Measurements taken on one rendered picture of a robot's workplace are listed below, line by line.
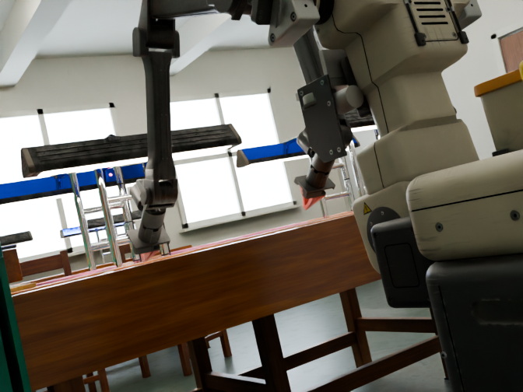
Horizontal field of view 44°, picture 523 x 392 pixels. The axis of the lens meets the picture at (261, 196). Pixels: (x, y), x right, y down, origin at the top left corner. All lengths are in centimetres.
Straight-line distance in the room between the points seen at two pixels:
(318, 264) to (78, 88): 583
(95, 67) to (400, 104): 634
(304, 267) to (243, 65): 672
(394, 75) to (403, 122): 9
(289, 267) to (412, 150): 53
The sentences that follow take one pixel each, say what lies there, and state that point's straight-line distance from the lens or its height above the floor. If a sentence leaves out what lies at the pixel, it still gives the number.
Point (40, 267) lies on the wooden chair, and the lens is 416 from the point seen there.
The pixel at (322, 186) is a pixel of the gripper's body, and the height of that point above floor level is 86.
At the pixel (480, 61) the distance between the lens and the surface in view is 695.
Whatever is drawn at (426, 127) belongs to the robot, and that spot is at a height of 90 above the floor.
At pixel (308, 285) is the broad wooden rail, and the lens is 161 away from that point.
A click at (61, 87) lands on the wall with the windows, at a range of 720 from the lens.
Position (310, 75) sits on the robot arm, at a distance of 174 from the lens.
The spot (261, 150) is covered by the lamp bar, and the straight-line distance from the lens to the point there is 264.
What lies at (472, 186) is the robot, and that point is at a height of 78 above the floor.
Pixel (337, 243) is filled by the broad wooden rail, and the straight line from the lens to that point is 167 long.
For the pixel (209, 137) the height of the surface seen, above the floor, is 107.
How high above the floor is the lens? 79
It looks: 3 degrees up
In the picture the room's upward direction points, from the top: 13 degrees counter-clockwise
